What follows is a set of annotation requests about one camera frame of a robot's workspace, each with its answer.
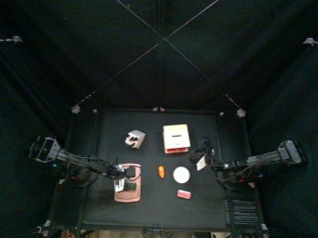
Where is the white round plate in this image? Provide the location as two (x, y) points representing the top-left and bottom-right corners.
(171, 165), (191, 185)

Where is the grey toy block with holes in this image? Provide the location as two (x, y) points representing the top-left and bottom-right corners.
(125, 129), (147, 150)

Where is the small red toy block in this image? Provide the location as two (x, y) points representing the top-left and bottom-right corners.
(177, 189), (193, 200)

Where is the pink rectangular tray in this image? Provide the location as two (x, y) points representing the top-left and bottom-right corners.
(114, 163), (143, 204)

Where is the cream and red toy box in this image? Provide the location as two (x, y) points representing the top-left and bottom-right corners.
(162, 124), (193, 154)

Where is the white text label sticker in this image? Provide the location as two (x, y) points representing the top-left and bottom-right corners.
(230, 198), (261, 231)

